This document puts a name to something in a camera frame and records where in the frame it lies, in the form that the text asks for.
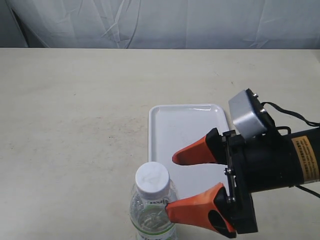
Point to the white rectangular plastic tray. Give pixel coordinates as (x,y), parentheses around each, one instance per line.
(174,127)

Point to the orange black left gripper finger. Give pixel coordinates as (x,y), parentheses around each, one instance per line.
(209,210)

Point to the clear plastic bottle white cap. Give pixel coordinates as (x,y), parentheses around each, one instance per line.
(152,191)

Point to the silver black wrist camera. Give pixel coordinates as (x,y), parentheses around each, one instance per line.
(249,116)

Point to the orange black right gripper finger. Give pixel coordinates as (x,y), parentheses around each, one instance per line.
(210,149)

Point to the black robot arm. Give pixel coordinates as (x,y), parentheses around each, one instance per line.
(305,156)

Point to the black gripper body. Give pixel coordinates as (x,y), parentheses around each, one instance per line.
(253,166)

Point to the white wrinkled backdrop cloth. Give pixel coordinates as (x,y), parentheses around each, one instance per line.
(172,24)

